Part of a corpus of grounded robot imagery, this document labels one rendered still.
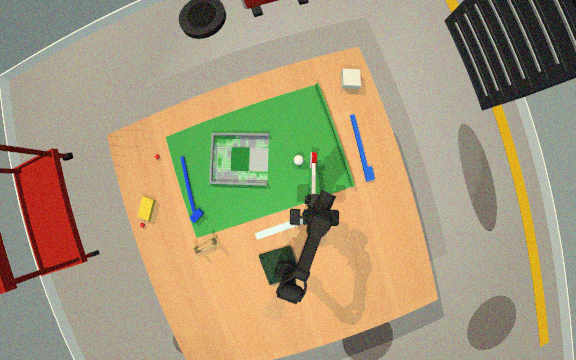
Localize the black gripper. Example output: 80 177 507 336
289 209 339 226

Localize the yellow rectangular block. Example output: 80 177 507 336
137 196 156 221

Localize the green flat mat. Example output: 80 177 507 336
165 85 352 238

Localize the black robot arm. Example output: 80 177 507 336
275 190 336 304

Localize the white flat bar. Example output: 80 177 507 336
255 219 303 240

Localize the beige cube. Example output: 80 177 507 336
341 69 361 89

